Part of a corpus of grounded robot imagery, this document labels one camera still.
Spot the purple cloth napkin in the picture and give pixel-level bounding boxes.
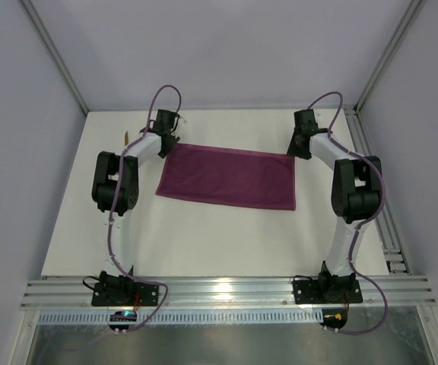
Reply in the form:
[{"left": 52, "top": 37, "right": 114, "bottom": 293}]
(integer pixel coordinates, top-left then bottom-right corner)
[{"left": 156, "top": 144, "right": 296, "bottom": 211}]

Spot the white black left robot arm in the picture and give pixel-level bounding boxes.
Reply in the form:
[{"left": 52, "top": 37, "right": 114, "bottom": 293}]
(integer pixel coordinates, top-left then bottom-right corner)
[{"left": 91, "top": 109, "right": 181, "bottom": 282}]

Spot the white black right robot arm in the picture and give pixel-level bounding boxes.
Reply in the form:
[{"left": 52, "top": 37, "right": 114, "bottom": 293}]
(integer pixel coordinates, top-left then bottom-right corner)
[{"left": 287, "top": 109, "right": 385, "bottom": 296}]

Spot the right controller board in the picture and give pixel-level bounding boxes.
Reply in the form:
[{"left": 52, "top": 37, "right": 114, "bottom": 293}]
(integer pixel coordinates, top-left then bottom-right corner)
[{"left": 320, "top": 311, "right": 348, "bottom": 334}]

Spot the controller board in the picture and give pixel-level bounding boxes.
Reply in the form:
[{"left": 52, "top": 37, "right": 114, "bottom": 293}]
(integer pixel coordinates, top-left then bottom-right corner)
[
  {"left": 108, "top": 309, "right": 137, "bottom": 334},
  {"left": 320, "top": 311, "right": 348, "bottom": 334}
]

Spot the left controller board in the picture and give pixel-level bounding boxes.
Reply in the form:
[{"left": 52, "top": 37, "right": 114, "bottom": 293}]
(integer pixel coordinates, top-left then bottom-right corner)
[{"left": 108, "top": 309, "right": 137, "bottom": 334}]

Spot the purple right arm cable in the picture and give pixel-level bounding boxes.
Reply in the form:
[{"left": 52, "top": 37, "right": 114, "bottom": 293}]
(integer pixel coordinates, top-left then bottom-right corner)
[{"left": 308, "top": 90, "right": 389, "bottom": 335}]

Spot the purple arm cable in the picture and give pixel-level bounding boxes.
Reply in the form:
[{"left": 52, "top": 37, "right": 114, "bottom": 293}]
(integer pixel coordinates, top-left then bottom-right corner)
[
  {"left": 308, "top": 90, "right": 389, "bottom": 335},
  {"left": 106, "top": 85, "right": 184, "bottom": 335}
]

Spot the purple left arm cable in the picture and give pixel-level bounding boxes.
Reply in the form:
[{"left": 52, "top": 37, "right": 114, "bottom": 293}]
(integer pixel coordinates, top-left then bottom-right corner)
[{"left": 106, "top": 85, "right": 184, "bottom": 335}]

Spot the right corner frame post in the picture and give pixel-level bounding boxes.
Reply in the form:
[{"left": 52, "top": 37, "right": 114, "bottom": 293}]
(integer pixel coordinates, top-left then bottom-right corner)
[{"left": 354, "top": 0, "right": 427, "bottom": 113}]

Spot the corner frame post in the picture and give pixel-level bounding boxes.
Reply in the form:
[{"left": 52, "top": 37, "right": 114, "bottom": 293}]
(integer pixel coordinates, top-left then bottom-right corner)
[
  {"left": 17, "top": 0, "right": 90, "bottom": 116},
  {"left": 354, "top": 0, "right": 427, "bottom": 113}
]

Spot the aluminium right side rail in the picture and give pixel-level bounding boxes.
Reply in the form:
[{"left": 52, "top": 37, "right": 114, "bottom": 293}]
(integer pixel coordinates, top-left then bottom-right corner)
[{"left": 344, "top": 110, "right": 411, "bottom": 275}]

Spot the aluminium rail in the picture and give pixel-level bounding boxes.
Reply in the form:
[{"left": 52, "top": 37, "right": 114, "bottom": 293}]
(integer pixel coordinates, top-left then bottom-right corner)
[
  {"left": 344, "top": 110, "right": 411, "bottom": 275},
  {"left": 20, "top": 275, "right": 436, "bottom": 310}
]

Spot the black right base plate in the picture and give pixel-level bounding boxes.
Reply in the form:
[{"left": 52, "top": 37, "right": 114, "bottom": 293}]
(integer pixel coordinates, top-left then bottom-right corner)
[{"left": 292, "top": 262, "right": 363, "bottom": 304}]

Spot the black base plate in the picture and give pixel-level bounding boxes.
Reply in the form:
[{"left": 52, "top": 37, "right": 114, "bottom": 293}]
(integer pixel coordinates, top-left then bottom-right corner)
[
  {"left": 91, "top": 271, "right": 159, "bottom": 307},
  {"left": 292, "top": 262, "right": 363, "bottom": 304}
]

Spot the left corner frame post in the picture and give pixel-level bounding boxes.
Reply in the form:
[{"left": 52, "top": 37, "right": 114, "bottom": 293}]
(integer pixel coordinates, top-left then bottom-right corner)
[{"left": 17, "top": 0, "right": 90, "bottom": 116}]

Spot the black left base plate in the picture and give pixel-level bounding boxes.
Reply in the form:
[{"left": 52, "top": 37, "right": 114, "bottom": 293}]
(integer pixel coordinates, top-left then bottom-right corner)
[{"left": 91, "top": 271, "right": 159, "bottom": 307}]

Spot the aluminium front rail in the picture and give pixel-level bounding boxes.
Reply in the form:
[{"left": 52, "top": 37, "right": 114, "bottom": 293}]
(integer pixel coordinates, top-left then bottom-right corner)
[{"left": 20, "top": 275, "right": 436, "bottom": 310}]

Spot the slotted grey cable duct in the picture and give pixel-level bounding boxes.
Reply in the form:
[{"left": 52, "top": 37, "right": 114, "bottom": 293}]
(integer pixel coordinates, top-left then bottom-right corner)
[{"left": 37, "top": 307, "right": 323, "bottom": 325}]

